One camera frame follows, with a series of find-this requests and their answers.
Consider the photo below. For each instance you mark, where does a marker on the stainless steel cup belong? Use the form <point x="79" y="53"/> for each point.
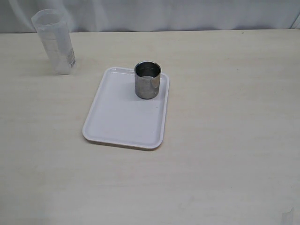
<point x="147" y="79"/>

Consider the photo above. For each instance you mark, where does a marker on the clear plastic measuring container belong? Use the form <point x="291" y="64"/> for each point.
<point x="52" y="28"/>

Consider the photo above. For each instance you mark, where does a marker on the white rectangular plastic tray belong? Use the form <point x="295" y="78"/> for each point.
<point x="118" y="116"/>

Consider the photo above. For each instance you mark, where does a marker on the white backdrop curtain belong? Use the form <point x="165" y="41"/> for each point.
<point x="153" y="15"/>

